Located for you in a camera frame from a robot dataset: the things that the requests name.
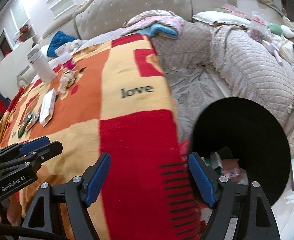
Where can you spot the white pillow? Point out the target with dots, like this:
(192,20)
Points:
(216,17)

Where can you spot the white pill bottle pink label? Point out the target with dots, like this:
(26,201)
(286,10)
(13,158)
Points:
(67,61)

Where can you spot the long white box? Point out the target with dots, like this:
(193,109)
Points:
(47,106)

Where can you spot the beige tufted headboard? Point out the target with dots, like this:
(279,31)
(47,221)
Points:
(137,0)

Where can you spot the light blue folded blanket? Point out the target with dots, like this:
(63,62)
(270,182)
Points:
(162,30)

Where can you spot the floral folded quilt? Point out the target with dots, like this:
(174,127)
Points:
(157,15)

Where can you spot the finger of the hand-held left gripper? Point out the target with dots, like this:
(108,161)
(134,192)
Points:
(34,143)
(49,150)

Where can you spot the grey quilted bedspread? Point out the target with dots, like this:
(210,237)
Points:
(249,67)

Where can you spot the pink folded blanket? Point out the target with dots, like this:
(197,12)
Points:
(167,21)

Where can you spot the clear plastic bag red print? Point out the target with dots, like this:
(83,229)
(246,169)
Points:
(258,27)

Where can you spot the white cabinet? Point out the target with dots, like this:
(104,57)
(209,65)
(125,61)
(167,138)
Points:
(9,62)

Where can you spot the black bin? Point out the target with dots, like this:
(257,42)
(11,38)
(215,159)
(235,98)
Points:
(236,125)

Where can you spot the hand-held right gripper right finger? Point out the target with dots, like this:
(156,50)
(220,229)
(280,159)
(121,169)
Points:
(201,180)

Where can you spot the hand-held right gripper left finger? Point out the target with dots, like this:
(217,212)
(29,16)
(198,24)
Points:
(97,180)

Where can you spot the white thermos bottle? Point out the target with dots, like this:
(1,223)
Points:
(43,67)

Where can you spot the green white packet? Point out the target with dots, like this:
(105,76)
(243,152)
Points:
(24,129)

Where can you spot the blue quilted cloth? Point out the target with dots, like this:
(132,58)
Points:
(59,41)

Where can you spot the red wall decoration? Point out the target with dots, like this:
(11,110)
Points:
(24,28)

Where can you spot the green plush toy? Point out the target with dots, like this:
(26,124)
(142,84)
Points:
(274,28)

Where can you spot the red orange printed blanket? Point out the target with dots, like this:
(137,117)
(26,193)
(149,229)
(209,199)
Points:
(137,130)

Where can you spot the crumpled beige paper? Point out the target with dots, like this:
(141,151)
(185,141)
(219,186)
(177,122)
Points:
(67,80)

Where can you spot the pink white stick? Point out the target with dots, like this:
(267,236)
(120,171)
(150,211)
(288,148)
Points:
(275,53)

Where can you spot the pink packet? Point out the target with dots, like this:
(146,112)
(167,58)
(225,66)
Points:
(233,170)

